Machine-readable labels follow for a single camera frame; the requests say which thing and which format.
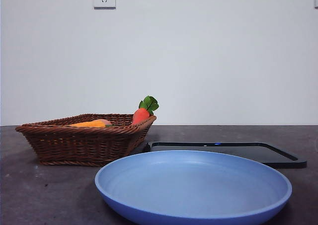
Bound orange corn cob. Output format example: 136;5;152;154
66;120;106;129

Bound blue round plate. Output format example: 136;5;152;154
94;150;293;225

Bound brown wicker basket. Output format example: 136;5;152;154
15;113;157;166

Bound orange toy carrot green leaves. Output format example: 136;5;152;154
131;95;160;126

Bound black rectangular tray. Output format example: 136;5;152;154
146;142;308;169

